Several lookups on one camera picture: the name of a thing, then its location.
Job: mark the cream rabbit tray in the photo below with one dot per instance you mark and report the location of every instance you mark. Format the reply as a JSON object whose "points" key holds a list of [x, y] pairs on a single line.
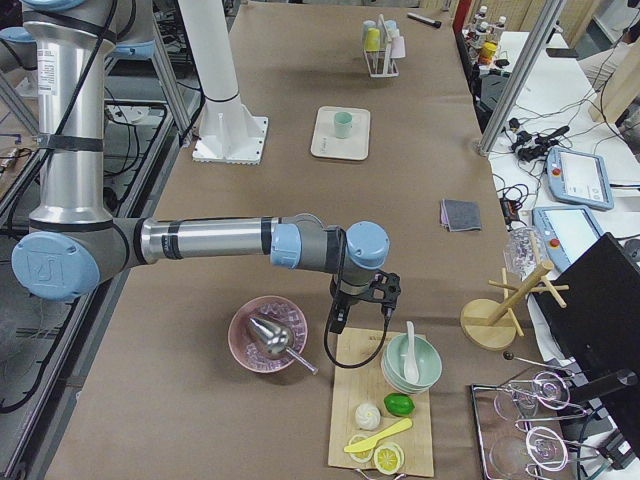
{"points": [[324, 143]]}

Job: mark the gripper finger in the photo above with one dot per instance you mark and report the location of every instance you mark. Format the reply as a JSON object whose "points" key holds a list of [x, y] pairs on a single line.
{"points": [[337, 320]]}

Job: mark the black wire glass rack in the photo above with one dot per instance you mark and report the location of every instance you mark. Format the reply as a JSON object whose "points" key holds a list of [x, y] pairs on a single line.
{"points": [[551, 422]]}

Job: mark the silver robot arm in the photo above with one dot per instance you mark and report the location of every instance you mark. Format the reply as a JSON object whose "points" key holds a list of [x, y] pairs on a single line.
{"points": [[221, 228]]}

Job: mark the lemon slice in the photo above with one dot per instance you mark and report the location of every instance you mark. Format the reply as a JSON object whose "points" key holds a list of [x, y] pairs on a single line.
{"points": [[388, 458]]}

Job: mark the green cup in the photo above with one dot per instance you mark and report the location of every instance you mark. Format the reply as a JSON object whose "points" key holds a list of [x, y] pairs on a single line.
{"points": [[343, 122]]}

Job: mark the green lime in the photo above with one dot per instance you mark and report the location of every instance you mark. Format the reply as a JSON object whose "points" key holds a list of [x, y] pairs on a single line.
{"points": [[399, 404]]}

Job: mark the aluminium frame post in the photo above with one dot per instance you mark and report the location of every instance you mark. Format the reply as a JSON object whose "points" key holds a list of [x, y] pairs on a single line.
{"points": [[534, 44]]}

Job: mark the grey folded cloth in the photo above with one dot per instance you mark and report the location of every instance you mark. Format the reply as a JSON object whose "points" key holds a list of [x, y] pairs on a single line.
{"points": [[457, 215]]}

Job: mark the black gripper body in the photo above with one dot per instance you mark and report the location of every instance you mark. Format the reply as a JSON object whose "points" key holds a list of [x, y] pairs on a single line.
{"points": [[344, 305]]}

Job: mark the blue teach pendant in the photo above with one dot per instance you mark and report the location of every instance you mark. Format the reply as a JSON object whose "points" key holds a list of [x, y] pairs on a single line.
{"points": [[579, 178], [567, 232]]}

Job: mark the white ceramic spoon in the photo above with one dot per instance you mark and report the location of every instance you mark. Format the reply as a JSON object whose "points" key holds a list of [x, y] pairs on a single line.
{"points": [[410, 368]]}

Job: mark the wooden mug tree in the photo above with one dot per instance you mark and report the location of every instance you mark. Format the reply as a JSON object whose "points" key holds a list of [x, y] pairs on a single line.
{"points": [[493, 325]]}

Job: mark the pink bowl with ice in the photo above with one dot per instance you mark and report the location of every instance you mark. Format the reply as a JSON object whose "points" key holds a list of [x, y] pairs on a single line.
{"points": [[245, 349]]}

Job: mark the metal scoop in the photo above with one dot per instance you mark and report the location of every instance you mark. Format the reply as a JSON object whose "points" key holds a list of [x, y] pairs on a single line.
{"points": [[276, 339]]}

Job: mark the yellow cup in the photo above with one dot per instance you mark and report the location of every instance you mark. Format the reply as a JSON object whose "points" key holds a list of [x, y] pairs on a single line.
{"points": [[372, 40]]}

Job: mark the clear glass mug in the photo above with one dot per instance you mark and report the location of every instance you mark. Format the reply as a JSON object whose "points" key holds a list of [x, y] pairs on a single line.
{"points": [[519, 251]]}

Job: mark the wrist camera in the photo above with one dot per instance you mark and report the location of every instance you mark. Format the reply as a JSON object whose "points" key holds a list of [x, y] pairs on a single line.
{"points": [[386, 291]]}

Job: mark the white wire cup rack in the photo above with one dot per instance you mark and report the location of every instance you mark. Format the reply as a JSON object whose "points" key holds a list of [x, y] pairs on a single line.
{"points": [[379, 64]]}

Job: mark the metal tube with black cap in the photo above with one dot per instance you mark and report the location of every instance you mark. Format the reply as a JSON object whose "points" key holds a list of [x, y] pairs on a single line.
{"points": [[424, 20]]}

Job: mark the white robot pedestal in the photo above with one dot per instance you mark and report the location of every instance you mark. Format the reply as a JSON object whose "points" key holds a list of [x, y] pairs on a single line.
{"points": [[228, 132]]}

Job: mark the pink cup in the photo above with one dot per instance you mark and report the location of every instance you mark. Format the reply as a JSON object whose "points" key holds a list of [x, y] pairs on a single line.
{"points": [[397, 48]]}

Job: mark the yellow plastic knife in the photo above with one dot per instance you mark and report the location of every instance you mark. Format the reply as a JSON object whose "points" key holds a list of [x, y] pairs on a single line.
{"points": [[370, 442]]}

